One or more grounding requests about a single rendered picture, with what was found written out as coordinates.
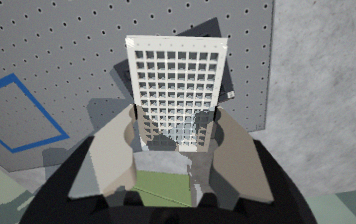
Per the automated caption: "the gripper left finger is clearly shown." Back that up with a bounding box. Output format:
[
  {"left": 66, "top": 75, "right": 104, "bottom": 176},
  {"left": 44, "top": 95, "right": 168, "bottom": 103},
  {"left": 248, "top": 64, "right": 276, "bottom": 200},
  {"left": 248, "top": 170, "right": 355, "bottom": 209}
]
[{"left": 19, "top": 103, "right": 138, "bottom": 224}]

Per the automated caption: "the white well plate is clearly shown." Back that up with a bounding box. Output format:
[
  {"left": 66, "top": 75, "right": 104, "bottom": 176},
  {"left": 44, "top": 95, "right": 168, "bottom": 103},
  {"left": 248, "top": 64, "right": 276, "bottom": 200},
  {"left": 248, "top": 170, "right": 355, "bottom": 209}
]
[{"left": 125, "top": 35, "right": 228, "bottom": 152}]

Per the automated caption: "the blue rectangular tape outline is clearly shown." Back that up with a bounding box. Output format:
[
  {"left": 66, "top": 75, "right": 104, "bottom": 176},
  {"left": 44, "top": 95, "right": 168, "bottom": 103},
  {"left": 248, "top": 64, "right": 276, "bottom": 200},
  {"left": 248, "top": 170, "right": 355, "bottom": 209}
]
[{"left": 0, "top": 73, "right": 70, "bottom": 153}]

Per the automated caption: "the grey perforated plate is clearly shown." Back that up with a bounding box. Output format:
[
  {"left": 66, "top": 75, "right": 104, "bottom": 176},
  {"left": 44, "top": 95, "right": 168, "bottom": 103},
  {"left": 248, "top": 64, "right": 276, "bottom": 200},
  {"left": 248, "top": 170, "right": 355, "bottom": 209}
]
[{"left": 0, "top": 0, "right": 276, "bottom": 172}]

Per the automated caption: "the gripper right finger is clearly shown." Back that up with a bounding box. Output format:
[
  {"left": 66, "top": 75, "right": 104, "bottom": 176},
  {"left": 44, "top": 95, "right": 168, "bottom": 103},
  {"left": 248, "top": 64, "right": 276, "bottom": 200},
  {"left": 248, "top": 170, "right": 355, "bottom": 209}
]
[{"left": 209, "top": 105, "right": 318, "bottom": 224}]

